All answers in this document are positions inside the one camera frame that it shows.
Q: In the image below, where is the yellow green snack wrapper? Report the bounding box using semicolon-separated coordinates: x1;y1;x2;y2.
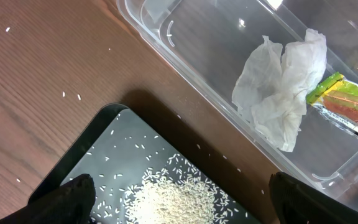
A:
306;72;358;139

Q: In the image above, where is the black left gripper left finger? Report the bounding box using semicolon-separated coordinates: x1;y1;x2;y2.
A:
0;174;96;224

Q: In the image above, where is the black plastic tray bin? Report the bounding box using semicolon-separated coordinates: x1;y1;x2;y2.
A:
28;103;258;223

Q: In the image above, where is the pile of white rice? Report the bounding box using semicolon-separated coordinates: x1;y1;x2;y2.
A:
85;130;250;224

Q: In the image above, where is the clear plastic bin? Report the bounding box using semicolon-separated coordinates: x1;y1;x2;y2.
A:
116;0;358;211

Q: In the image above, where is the white tissue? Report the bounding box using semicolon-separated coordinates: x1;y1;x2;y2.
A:
232;29;327;152

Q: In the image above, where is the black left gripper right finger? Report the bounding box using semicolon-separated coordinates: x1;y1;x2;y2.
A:
268;172;358;224

